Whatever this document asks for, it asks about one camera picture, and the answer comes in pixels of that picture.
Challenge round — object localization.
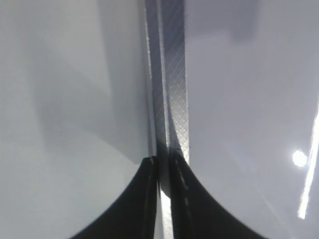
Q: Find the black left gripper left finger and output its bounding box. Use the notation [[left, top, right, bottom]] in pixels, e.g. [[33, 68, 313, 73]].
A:
[[72, 156, 159, 239]]

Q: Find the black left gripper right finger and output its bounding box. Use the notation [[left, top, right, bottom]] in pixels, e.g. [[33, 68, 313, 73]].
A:
[[168, 150, 263, 239]]

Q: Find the whiteboard with aluminium frame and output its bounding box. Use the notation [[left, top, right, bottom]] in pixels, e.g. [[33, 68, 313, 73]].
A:
[[145, 0, 319, 239]]

